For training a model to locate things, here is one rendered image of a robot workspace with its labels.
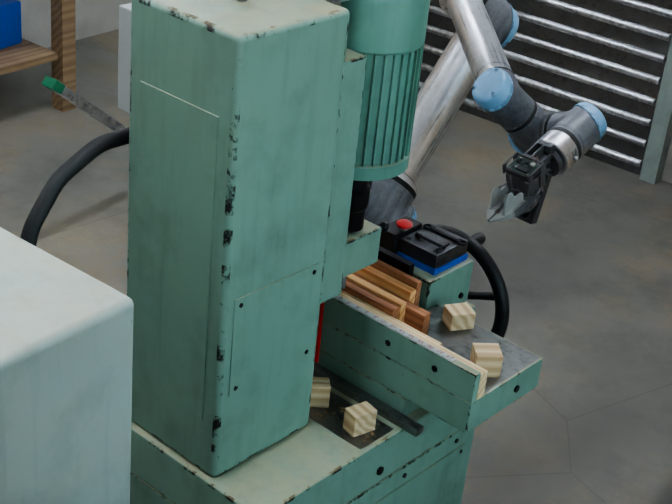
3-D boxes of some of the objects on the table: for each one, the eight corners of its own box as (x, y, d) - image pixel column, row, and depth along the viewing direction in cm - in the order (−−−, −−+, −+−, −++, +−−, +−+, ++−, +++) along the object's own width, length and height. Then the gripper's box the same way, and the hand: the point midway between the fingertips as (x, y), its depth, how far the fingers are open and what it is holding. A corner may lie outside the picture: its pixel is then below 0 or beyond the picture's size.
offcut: (494, 363, 213) (498, 343, 211) (499, 377, 210) (503, 356, 208) (468, 363, 213) (472, 342, 211) (473, 377, 209) (477, 356, 207)
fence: (476, 400, 203) (481, 372, 200) (470, 404, 202) (475, 376, 199) (222, 258, 236) (223, 233, 234) (215, 261, 235) (217, 235, 233)
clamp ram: (429, 296, 230) (435, 253, 226) (403, 309, 225) (409, 265, 221) (392, 276, 235) (397, 234, 231) (366, 289, 230) (371, 246, 226)
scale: (456, 359, 203) (456, 358, 203) (451, 362, 202) (451, 361, 202) (241, 243, 231) (241, 242, 231) (236, 245, 230) (236, 244, 230)
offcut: (441, 319, 224) (443, 304, 223) (464, 317, 226) (467, 302, 224) (450, 331, 221) (452, 315, 220) (473, 328, 223) (476, 313, 221)
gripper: (530, 133, 265) (469, 189, 255) (566, 148, 260) (505, 205, 250) (531, 164, 271) (471, 220, 261) (566, 179, 266) (507, 237, 256)
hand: (492, 220), depth 258 cm, fingers closed
